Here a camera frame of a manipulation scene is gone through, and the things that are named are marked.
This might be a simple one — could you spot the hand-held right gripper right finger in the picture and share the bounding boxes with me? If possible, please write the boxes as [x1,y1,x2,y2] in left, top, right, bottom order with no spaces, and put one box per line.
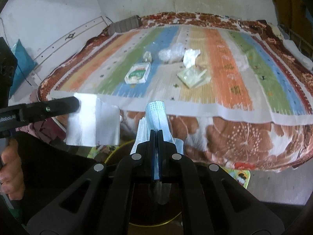
[158,130,282,235]

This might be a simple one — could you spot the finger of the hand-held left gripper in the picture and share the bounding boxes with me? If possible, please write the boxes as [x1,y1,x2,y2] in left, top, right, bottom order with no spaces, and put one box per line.
[18,96,80,128]

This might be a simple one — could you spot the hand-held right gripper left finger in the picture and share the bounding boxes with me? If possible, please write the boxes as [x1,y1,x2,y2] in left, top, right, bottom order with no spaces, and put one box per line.
[26,130,158,235]

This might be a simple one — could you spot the white paper sheet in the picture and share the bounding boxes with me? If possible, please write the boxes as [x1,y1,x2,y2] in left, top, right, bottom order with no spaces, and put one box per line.
[66,93,121,146]

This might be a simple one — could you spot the blue face mask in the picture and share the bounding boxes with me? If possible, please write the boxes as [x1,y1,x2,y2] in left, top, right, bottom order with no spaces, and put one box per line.
[131,100,185,205]

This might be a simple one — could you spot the dark bin with gold rim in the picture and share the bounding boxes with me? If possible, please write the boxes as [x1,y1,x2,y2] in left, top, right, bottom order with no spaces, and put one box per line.
[105,139,196,227]

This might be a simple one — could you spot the small white carton box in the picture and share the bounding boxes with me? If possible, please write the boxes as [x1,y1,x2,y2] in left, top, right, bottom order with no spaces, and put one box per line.
[124,62,151,85]

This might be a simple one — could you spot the person's left hand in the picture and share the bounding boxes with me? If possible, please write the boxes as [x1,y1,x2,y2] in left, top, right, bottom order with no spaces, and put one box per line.
[0,139,25,194]

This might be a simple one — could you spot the teal pillow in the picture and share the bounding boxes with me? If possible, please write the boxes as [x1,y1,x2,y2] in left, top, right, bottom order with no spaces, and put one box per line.
[11,39,38,92]

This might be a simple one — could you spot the maroon cloth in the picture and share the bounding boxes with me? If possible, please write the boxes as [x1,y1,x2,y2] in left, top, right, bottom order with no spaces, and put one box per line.
[29,117,67,144]

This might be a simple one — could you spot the person's black trousers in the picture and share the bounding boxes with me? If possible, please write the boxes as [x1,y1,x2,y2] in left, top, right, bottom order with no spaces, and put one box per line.
[13,132,313,235]

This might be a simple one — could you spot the white bed headboard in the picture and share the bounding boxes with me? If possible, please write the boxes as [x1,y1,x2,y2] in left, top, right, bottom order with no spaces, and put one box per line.
[32,16,113,79]

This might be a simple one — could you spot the brown floral blanket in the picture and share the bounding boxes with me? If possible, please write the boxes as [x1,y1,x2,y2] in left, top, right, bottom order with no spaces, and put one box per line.
[37,11,313,172]

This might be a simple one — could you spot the yellowish plastic wrapper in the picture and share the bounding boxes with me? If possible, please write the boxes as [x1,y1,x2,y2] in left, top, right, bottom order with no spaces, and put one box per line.
[176,66,211,89]

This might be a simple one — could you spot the green cartoon print mat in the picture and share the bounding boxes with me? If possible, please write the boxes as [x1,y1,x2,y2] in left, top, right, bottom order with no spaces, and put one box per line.
[87,144,251,189]

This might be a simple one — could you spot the striped colourful mat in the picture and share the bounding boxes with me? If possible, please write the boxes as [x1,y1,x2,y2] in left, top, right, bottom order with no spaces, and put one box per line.
[46,24,313,126]

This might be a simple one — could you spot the crumpled white tissue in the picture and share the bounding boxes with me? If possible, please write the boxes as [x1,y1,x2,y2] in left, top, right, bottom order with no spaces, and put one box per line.
[183,49,201,68]

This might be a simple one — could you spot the clear white plastic bag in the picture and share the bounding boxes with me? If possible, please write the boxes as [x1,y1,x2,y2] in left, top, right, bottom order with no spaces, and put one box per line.
[158,43,185,63]

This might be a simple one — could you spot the grey pillow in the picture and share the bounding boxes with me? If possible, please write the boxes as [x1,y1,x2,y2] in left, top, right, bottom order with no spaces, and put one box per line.
[109,15,142,35]

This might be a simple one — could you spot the white cloth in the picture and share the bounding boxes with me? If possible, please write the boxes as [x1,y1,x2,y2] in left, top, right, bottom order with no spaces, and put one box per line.
[284,39,313,70]

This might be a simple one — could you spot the brown yellow curtain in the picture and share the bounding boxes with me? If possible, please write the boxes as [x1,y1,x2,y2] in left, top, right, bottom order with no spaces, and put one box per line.
[270,0,309,26]

